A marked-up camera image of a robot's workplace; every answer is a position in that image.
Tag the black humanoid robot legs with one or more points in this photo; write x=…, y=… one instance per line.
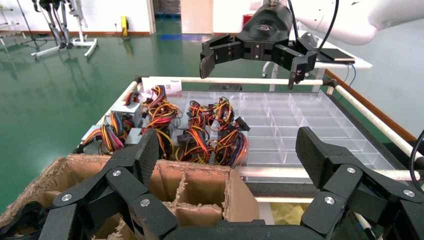
x=66, y=44

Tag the yellow floor post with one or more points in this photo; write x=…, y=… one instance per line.
x=124, y=24

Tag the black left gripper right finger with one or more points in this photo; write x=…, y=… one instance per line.
x=314, y=155

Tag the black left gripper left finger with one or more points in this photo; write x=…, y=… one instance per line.
x=145, y=155

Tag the clear plastic compartment tray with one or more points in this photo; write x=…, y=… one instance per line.
x=298, y=126

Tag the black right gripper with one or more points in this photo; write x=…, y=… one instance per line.
x=265, y=30

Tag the metal cart with white rails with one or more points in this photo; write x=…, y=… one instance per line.
x=248, y=81

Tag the white table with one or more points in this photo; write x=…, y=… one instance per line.
x=362, y=63

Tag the brown cardboard divider box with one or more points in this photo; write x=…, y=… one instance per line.
x=202, y=188

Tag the red box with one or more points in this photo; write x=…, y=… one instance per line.
x=246, y=20

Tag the white wheeled robot stand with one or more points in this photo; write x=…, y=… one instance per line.
x=81, y=41

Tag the white printed label sign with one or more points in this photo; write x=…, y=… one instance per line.
x=155, y=84

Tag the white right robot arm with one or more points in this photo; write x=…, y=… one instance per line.
x=348, y=20

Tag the yellow plastic bag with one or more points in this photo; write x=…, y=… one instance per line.
x=291, y=213

